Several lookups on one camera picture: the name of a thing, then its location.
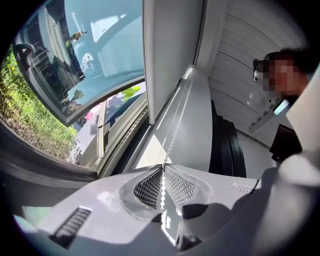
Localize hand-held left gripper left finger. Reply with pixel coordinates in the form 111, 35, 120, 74
34, 164, 178, 256

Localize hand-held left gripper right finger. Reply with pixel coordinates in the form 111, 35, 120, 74
163, 164, 288, 256

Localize white bead chain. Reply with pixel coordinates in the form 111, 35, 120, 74
158, 66, 196, 212

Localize grey roller blind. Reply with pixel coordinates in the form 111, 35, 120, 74
142, 0, 208, 125

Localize open glass window sash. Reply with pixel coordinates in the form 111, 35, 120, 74
12, 0, 148, 127

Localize green outdoor shrubs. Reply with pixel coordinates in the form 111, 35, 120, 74
0, 46, 80, 165

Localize person's head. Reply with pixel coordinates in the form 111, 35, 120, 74
259, 51, 312, 98

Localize dark window frame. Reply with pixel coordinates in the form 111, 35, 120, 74
0, 82, 153, 208

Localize black head camera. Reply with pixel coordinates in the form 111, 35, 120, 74
252, 57, 264, 83

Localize black window handle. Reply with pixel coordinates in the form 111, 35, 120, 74
12, 42, 36, 71

